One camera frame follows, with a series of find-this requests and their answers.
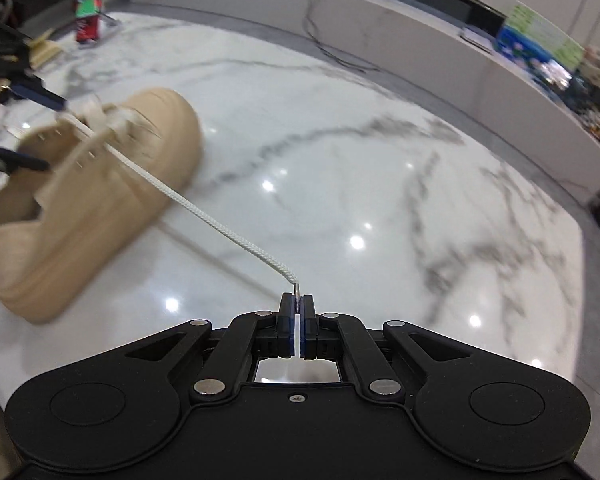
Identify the toy figurine collection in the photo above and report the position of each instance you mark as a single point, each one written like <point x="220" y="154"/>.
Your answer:
<point x="597" y="105"/>

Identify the beige canvas shoe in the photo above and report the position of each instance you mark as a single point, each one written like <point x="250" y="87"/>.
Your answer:
<point x="130" y="170"/>

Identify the white notebook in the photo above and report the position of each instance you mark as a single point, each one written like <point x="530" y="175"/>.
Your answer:
<point x="476" y="39"/>

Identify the painted picture board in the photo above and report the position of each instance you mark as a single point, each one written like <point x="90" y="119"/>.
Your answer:
<point x="535" y="40"/>

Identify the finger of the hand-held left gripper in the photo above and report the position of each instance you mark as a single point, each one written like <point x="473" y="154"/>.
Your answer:
<point x="40" y="94"/>
<point x="20" y="162"/>

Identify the smartphone with lit screen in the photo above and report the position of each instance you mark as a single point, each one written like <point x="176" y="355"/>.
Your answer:
<point x="90" y="5"/>

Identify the beige wooden block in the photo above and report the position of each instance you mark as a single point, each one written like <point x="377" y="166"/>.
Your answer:
<point x="45" y="50"/>

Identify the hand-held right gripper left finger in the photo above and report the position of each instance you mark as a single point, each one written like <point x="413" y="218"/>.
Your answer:
<point x="290" y="322"/>

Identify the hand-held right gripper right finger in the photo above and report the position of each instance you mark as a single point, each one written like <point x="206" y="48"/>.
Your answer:
<point x="307" y="322"/>

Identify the white shoelace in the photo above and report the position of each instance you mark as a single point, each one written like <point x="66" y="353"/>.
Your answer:
<point x="205" y="217"/>

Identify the white phone stand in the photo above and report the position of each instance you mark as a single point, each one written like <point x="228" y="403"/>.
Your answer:
<point x="109" y="22"/>

